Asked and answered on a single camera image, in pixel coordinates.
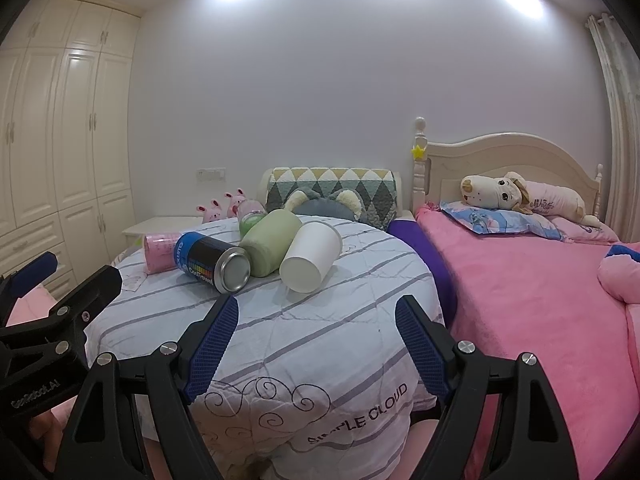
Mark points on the white nightstand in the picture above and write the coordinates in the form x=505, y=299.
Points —
x=160, y=225

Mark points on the purple pillow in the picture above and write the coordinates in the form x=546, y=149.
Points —
x=411, y=233

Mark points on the cream wardrobe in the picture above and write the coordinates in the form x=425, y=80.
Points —
x=65, y=185

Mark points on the pink long pillow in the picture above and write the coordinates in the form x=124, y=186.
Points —
x=566, y=209

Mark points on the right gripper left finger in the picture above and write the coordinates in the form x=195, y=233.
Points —
x=103, y=438

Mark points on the dog plush toy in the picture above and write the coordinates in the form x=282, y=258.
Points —
x=505, y=193

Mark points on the wall socket plate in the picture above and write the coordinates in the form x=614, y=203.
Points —
x=210, y=174

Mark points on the white striped folded quilt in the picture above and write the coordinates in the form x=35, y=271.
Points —
x=321, y=386

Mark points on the white paper cup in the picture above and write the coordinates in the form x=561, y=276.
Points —
x=311, y=255

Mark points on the green pink patterned cup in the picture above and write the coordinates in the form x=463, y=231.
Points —
x=249, y=214

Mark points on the cream bed headboard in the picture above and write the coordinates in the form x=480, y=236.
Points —
x=437, y=177

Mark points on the plain green cup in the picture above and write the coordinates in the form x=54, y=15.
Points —
x=267, y=243

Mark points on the pink plush cushion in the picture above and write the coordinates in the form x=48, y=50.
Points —
x=618, y=274

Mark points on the pink pig plush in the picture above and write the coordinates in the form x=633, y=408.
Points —
x=211, y=212
x=236, y=198

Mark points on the blue black metal can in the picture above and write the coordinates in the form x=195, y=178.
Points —
x=222, y=265

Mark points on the yellow star sticker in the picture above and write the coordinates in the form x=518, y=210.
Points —
x=418, y=152

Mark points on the blue cartoon pillow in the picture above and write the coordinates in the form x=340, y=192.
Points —
x=500, y=222

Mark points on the pink bed blanket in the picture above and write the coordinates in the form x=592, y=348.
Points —
x=524, y=293

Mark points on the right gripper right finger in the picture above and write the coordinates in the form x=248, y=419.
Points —
x=530, y=439

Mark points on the cream curtain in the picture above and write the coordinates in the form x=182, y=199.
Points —
x=620, y=68

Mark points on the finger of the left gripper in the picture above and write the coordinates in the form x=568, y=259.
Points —
x=19, y=284
x=68, y=319

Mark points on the triangle pattern quilted cushion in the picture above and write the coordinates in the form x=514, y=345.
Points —
x=379, y=189

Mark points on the grey bear plush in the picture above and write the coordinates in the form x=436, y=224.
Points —
x=342, y=204

